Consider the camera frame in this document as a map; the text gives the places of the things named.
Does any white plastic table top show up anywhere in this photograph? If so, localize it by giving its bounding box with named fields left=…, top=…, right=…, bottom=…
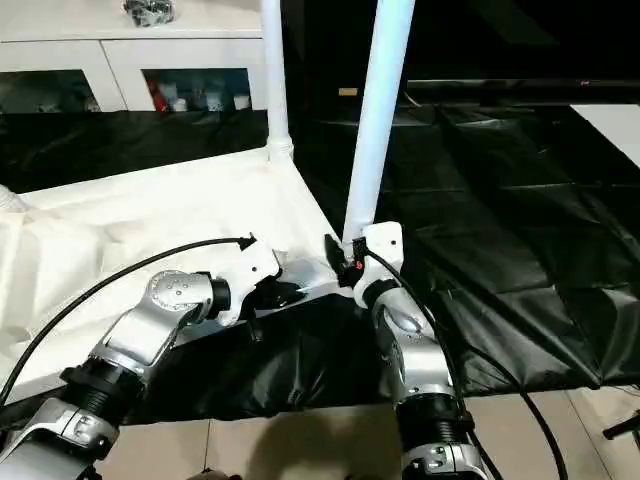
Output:
left=0, top=147, right=356, bottom=404

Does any black work mat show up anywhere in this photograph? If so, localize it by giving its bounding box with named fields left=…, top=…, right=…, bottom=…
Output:
left=0, top=102, right=640, bottom=426

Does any black low shelf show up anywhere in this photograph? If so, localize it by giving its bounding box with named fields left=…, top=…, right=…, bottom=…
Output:
left=404, top=77, right=640, bottom=106

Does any white cabinet with glass doors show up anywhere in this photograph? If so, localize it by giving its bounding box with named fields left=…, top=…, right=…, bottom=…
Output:
left=0, top=0, right=274, bottom=114

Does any white flat panel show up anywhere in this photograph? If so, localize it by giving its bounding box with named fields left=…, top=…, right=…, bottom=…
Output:
left=569, top=103, right=640, bottom=169

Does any clear bag of dark parts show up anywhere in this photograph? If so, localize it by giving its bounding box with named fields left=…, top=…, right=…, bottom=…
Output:
left=123, top=0, right=179, bottom=26

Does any black floor stand leg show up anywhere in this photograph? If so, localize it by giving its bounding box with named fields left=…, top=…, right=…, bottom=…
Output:
left=602, top=418, right=640, bottom=441

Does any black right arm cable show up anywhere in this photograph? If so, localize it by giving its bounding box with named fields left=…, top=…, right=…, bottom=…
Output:
left=364, top=249, right=569, bottom=480

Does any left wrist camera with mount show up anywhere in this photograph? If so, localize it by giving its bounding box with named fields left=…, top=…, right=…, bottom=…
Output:
left=214, top=237, right=284, bottom=329

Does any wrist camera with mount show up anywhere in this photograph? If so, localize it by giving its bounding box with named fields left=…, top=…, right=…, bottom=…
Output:
left=352, top=221, right=405, bottom=309
left=214, top=237, right=284, bottom=329

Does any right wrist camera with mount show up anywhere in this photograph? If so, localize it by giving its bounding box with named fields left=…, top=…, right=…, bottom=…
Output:
left=352, top=221, right=405, bottom=309

